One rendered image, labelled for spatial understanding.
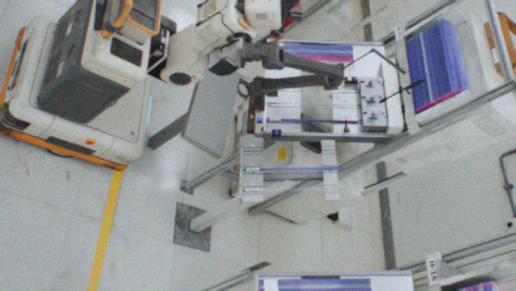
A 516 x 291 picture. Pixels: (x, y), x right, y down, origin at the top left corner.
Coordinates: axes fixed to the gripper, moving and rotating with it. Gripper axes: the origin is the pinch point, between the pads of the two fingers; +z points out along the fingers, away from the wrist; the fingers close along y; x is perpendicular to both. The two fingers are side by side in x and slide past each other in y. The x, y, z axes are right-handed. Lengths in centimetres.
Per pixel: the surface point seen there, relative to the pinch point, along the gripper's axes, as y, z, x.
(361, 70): 39, 8, -59
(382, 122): -3, 2, -67
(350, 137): -9, 9, -50
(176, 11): 118, 45, 63
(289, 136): -9.5, 9.3, -16.9
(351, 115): 5, 8, -51
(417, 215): 23, 166, -125
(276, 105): 11.1, 8.9, -9.4
